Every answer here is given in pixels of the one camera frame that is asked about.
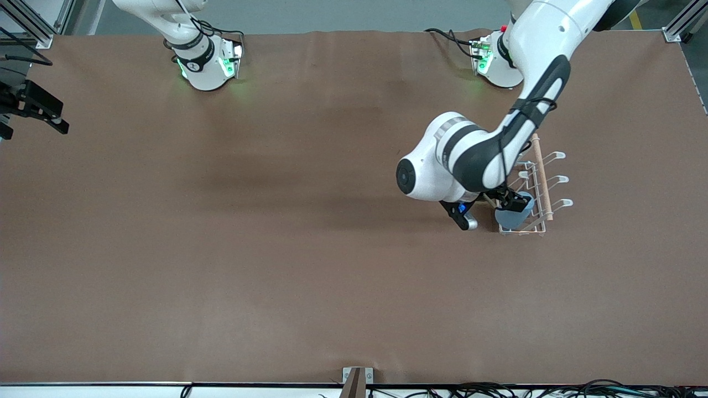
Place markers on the brown camera post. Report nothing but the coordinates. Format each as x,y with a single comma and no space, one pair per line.
354,384

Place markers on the brown table cover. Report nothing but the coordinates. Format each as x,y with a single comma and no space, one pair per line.
332,249

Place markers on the blue plastic cup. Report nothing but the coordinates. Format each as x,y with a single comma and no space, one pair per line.
517,220

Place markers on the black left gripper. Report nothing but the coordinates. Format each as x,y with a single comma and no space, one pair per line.
504,197

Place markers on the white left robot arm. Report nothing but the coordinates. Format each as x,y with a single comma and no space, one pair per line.
431,177

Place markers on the small metal bracket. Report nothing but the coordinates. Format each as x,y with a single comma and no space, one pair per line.
347,373

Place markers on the aluminium frame profile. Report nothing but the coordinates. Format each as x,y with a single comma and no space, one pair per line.
40,40
672,34

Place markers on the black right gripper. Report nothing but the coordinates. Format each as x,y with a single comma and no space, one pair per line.
16,103

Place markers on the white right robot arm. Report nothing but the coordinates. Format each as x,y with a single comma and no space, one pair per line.
202,72

